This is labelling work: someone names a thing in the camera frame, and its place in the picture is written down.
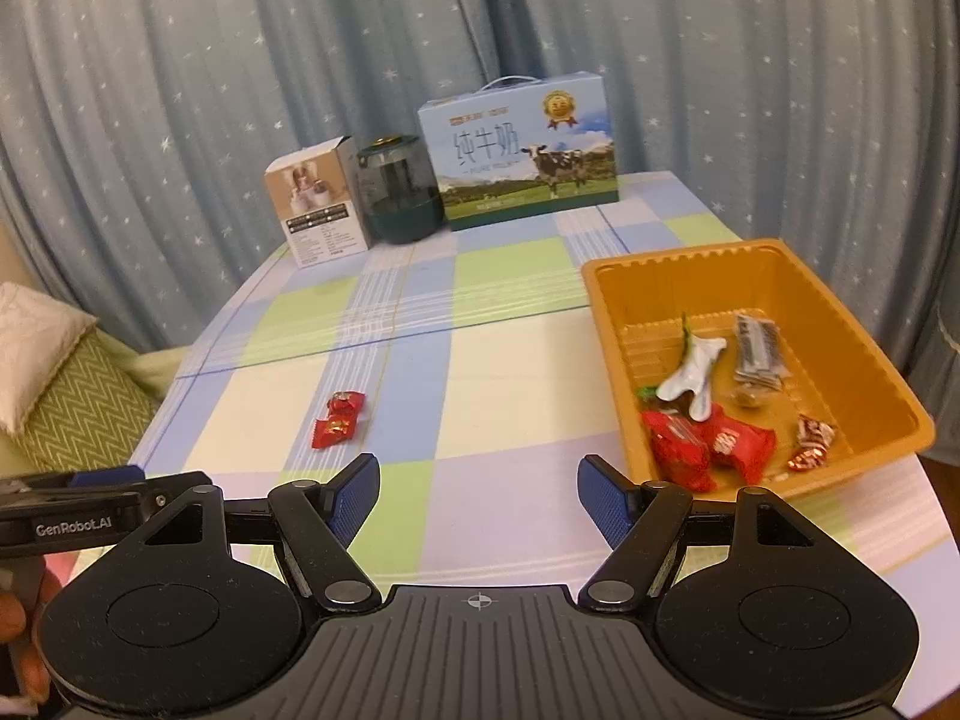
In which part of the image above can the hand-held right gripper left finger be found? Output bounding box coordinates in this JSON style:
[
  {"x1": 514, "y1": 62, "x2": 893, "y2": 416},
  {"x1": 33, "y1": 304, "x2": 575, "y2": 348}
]
[{"x1": 139, "y1": 454, "x2": 381, "y2": 611}]

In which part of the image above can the orange plastic tray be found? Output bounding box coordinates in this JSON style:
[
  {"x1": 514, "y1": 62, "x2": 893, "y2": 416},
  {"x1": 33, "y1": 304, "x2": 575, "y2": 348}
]
[{"x1": 581, "y1": 238, "x2": 937, "y2": 503}]

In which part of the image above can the blue milk carton box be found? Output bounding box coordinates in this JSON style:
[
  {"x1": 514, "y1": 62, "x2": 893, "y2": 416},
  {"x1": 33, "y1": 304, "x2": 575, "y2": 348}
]
[{"x1": 418, "y1": 73, "x2": 620, "y2": 233}]

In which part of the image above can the small red gold candy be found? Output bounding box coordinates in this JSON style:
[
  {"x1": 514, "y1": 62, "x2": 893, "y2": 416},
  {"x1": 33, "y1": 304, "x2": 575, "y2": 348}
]
[{"x1": 311, "y1": 416, "x2": 358, "y2": 451}]

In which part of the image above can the white green snack packet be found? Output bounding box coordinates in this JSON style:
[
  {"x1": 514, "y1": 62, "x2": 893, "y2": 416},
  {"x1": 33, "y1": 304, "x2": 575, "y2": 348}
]
[{"x1": 656, "y1": 313, "x2": 730, "y2": 422}]

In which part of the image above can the person's left hand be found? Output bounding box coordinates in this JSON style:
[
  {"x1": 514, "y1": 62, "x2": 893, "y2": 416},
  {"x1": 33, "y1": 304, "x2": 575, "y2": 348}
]
[{"x1": 0, "y1": 551, "x2": 62, "y2": 707}]

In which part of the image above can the large red snack packet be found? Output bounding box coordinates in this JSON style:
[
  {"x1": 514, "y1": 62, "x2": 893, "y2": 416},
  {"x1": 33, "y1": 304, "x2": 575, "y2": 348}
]
[{"x1": 641, "y1": 409, "x2": 718, "y2": 495}]

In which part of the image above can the white pillow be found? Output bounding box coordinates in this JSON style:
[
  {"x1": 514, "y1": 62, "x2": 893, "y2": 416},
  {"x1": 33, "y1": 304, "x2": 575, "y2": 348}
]
[{"x1": 0, "y1": 283, "x2": 99, "y2": 436}]

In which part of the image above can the white product box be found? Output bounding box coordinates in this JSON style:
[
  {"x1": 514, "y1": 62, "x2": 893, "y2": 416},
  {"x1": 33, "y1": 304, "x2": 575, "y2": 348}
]
[{"x1": 262, "y1": 136, "x2": 374, "y2": 270}]

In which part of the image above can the red square candy packet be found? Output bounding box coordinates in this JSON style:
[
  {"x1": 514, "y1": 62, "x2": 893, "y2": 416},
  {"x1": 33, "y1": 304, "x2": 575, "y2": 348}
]
[{"x1": 701, "y1": 405, "x2": 776, "y2": 485}]

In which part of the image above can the dark green glass jar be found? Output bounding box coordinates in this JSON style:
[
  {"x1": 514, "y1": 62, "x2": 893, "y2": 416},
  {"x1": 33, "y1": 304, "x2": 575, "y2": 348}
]
[{"x1": 356, "y1": 136, "x2": 443, "y2": 245}]

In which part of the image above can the blue star curtain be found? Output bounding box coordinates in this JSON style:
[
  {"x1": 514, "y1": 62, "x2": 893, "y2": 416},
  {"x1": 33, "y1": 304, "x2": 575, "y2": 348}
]
[{"x1": 0, "y1": 0, "x2": 960, "y2": 391}]

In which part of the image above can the checked pastel tablecloth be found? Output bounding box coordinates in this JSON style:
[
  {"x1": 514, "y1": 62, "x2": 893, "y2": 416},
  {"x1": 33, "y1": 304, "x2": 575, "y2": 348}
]
[{"x1": 127, "y1": 171, "x2": 950, "y2": 718}]

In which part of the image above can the green zigzag cushion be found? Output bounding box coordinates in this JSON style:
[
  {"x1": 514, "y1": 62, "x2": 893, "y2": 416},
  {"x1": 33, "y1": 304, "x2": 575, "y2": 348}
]
[{"x1": 0, "y1": 330, "x2": 160, "y2": 478}]

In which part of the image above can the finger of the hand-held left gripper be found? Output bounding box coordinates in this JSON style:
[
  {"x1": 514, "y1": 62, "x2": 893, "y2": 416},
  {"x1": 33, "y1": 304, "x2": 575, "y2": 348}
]
[
  {"x1": 139, "y1": 471, "x2": 216, "y2": 522},
  {"x1": 69, "y1": 466, "x2": 149, "y2": 490}
]

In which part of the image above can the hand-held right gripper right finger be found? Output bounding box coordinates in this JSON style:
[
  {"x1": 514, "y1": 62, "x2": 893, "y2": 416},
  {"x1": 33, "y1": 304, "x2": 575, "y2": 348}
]
[{"x1": 577, "y1": 455, "x2": 820, "y2": 612}]

